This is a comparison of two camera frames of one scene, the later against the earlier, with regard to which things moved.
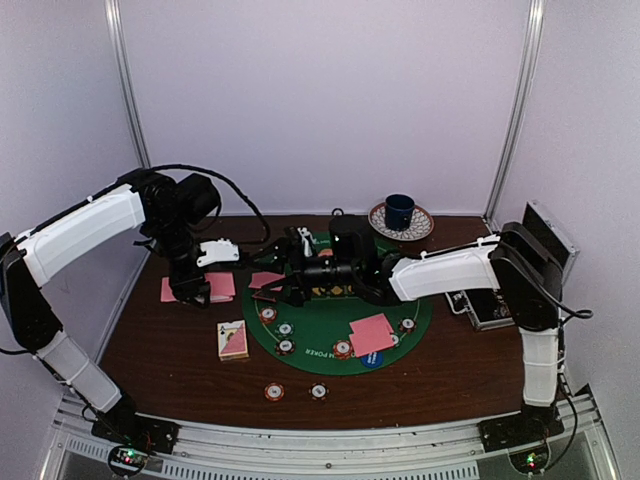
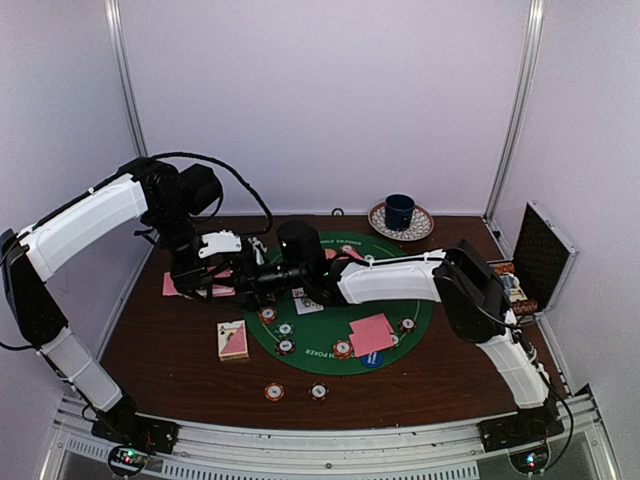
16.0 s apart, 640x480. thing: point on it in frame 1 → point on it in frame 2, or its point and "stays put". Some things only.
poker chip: x=318 y=391 stays put
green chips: x=284 y=329 stays put
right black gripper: x=286 y=250 → x=243 y=264
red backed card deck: x=222 y=286 stays put
